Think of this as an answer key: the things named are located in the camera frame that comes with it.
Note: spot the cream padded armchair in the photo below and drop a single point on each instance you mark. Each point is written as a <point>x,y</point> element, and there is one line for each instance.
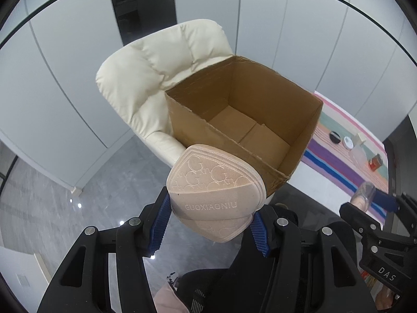
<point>146,71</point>

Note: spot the person's pink clothing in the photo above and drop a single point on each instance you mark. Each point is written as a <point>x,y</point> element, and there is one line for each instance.
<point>169,300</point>

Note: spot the brown cardboard box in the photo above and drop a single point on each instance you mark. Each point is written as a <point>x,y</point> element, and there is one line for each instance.
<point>195,114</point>

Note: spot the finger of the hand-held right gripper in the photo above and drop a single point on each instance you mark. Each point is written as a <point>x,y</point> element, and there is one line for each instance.
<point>358,218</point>
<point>387,201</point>

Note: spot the striped colourful mat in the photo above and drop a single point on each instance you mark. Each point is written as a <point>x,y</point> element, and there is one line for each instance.
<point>325,156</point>

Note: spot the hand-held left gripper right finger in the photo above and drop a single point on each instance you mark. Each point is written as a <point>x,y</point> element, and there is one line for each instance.
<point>260,234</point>

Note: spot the glass bottle with wooden cap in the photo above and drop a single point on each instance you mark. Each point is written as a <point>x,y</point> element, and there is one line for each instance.
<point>358,151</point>

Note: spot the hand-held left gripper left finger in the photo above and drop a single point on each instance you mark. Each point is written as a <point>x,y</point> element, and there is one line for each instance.
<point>159,225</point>

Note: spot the clear plastic case with label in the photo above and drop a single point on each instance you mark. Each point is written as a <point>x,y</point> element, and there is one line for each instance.
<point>363,195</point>

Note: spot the dark wall niche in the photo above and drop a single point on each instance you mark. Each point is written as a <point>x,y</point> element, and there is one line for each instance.
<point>143,6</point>

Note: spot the white panel wardrobe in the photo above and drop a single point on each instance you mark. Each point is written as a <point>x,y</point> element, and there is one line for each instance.
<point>49,88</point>

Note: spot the person's right hand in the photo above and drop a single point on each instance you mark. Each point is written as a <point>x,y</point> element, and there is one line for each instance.
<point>386,301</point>

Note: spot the person's black clothing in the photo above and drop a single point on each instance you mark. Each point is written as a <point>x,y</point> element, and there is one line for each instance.
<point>234,283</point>

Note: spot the small red jar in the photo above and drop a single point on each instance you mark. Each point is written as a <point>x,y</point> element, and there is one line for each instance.
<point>374,162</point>

